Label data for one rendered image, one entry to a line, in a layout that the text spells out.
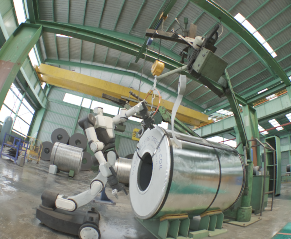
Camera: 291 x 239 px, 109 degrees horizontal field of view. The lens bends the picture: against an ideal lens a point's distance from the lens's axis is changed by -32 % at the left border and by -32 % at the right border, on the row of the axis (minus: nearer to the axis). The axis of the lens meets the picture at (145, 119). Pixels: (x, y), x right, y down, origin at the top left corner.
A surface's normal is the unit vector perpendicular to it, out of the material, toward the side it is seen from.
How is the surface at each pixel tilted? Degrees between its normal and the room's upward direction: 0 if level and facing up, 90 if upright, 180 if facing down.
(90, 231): 90
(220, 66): 145
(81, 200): 90
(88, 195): 113
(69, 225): 90
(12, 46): 90
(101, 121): 82
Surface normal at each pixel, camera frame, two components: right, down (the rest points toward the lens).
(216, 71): 0.10, 0.60
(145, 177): 0.40, -0.54
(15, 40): 0.38, -0.27
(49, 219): -0.06, -0.36
